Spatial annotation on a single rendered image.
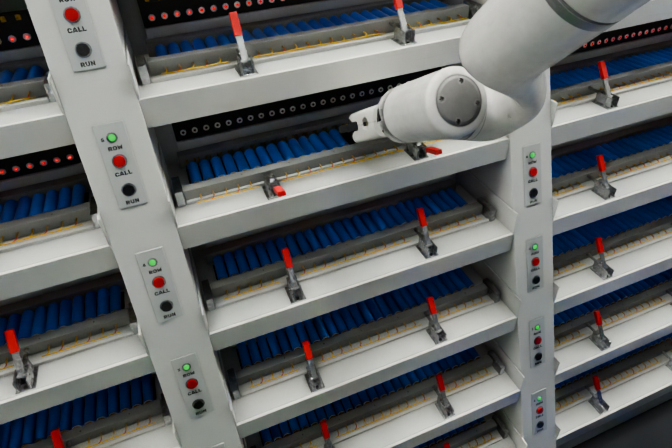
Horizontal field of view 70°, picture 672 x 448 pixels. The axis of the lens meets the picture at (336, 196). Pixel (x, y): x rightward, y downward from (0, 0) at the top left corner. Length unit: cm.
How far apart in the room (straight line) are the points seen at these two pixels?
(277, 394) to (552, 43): 76
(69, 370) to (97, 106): 42
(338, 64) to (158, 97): 27
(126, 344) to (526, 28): 74
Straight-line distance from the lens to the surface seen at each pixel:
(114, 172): 74
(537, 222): 105
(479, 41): 50
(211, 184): 80
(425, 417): 116
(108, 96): 73
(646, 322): 147
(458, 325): 107
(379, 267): 91
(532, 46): 47
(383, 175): 83
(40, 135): 76
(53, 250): 82
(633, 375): 159
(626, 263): 132
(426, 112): 58
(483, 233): 100
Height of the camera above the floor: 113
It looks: 19 degrees down
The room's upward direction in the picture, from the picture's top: 10 degrees counter-clockwise
